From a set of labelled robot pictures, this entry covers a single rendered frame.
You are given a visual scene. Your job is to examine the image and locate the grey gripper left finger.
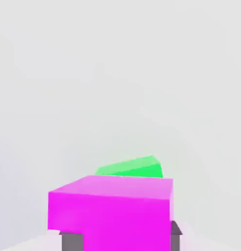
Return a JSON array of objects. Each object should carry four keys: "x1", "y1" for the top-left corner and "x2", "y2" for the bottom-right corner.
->
[{"x1": 0, "y1": 229, "x2": 84, "y2": 251}]

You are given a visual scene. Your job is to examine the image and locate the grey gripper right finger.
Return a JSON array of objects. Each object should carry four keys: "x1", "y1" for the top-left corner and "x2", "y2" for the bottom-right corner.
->
[{"x1": 170, "y1": 220, "x2": 215, "y2": 251}]

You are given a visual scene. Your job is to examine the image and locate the small magenta cube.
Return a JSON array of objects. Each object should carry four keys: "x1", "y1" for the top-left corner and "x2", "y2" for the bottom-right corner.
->
[{"x1": 47, "y1": 175, "x2": 174, "y2": 251}]

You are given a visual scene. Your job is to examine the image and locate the small green cube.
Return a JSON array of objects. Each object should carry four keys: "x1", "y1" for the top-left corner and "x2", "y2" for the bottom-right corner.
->
[{"x1": 94, "y1": 154, "x2": 163, "y2": 178}]

